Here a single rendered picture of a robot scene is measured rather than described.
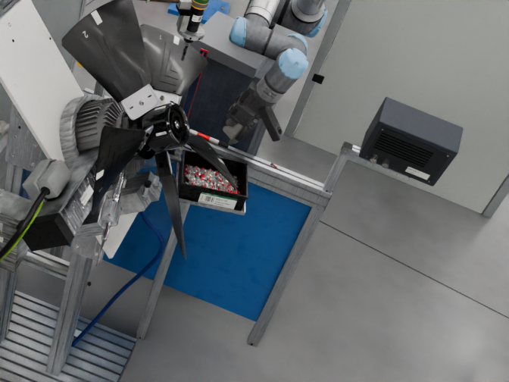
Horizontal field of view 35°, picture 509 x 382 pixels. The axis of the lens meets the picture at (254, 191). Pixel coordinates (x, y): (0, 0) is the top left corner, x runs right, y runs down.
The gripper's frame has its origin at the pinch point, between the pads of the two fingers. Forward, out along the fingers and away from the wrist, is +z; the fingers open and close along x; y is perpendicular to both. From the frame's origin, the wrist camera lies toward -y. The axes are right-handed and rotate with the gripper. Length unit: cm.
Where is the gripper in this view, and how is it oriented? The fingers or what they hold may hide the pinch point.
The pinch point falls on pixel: (233, 142)
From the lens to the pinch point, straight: 237.4
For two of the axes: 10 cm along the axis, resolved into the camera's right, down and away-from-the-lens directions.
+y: -8.0, -5.7, -2.0
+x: -2.3, 5.9, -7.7
